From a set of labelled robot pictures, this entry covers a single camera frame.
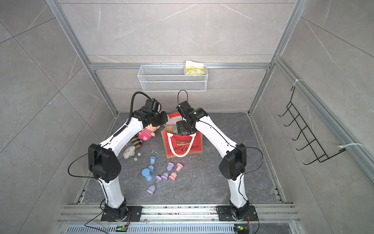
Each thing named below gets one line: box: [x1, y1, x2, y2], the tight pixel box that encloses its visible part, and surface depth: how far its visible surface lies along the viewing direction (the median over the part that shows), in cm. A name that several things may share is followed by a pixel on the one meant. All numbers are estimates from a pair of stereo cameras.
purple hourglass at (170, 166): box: [166, 161, 175, 172], surface depth 90 cm
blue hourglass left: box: [148, 156, 157, 174], surface depth 93 cm
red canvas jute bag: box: [160, 112, 204, 159], surface depth 82 cm
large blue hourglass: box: [141, 168, 154, 183], surface depth 81 cm
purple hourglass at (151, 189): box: [146, 185, 156, 195], surface depth 81 cm
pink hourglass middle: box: [176, 162, 184, 172], surface depth 90 cm
